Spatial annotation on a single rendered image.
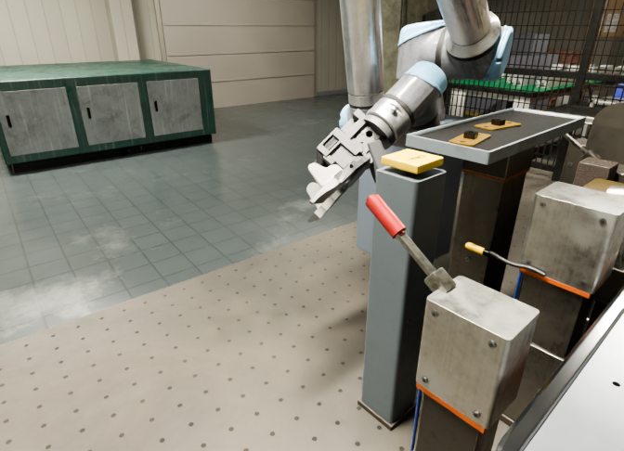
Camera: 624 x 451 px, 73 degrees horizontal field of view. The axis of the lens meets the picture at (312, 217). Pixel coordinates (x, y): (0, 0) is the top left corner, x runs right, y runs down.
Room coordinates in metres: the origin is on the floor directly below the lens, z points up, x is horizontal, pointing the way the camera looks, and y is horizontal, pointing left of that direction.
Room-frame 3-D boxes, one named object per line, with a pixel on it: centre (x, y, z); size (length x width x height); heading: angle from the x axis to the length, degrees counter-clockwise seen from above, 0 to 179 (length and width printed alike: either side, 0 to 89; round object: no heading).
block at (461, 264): (0.72, -0.33, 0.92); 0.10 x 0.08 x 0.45; 132
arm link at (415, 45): (1.13, -0.28, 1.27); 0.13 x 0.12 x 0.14; 52
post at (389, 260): (0.55, -0.14, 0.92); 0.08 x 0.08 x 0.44; 42
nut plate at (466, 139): (0.64, -0.24, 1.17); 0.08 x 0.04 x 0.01; 141
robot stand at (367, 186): (1.13, -0.27, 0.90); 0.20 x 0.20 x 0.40; 38
